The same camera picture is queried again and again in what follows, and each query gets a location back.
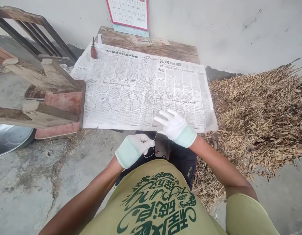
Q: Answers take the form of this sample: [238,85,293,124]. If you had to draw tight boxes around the person's right hand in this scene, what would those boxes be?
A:
[154,108,198,148]

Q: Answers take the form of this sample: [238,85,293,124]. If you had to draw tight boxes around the person's left hand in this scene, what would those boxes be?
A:
[115,133,156,170]

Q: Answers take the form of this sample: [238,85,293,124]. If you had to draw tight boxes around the thin bent metal wire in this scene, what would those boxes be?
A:
[143,132,159,159]

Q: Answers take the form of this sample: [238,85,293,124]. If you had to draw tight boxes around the person's legs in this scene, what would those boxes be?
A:
[116,131,198,192]

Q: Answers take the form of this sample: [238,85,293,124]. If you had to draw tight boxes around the person's body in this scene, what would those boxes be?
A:
[74,158,281,235]

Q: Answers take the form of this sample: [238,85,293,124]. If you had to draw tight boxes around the large newspaper sheet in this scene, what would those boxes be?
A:
[70,41,219,134]

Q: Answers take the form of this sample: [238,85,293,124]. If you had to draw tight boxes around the weathered wooden table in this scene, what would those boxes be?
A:
[96,25,201,65]

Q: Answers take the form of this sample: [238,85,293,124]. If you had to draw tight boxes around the overturned wooden stool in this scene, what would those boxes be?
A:
[0,57,87,140]

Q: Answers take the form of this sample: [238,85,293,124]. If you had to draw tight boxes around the folded newspaper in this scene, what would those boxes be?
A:
[128,34,170,47]

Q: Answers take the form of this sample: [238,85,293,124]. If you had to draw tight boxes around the pile of dry straw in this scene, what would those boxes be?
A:
[190,58,302,214]

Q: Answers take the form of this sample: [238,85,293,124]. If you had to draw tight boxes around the metal basin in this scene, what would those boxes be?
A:
[0,123,36,159]

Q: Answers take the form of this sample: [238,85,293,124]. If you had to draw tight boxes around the dark wooden slatted chair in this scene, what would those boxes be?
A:
[0,6,78,66]

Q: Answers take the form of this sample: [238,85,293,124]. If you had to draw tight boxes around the rows of gourd-shaped wire loops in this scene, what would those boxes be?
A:
[83,43,203,128]

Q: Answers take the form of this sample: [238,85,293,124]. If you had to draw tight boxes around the red-handled hand tool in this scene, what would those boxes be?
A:
[89,37,99,59]

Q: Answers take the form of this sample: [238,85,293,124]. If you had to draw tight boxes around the red-bordered wall calendar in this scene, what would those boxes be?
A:
[106,0,150,32]

